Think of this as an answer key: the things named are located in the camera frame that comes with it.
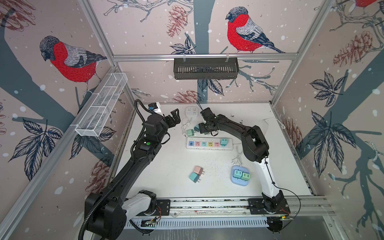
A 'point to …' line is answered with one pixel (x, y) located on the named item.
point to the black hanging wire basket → (206, 68)
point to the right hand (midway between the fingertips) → (203, 129)
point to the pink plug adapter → (198, 170)
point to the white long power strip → (208, 144)
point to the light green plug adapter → (245, 176)
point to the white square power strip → (191, 112)
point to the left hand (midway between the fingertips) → (171, 111)
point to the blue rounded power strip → (239, 181)
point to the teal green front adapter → (194, 177)
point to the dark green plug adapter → (190, 132)
